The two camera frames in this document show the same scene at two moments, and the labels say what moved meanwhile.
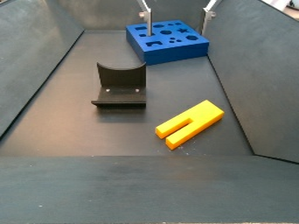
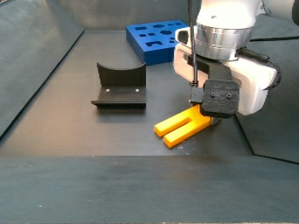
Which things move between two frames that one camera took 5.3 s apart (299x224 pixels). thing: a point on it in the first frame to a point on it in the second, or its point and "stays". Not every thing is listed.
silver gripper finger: [208, 14] to [255, 76]
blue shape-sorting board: [174, 41] stays
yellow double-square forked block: [203, 114] stays
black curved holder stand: [123, 87] stays
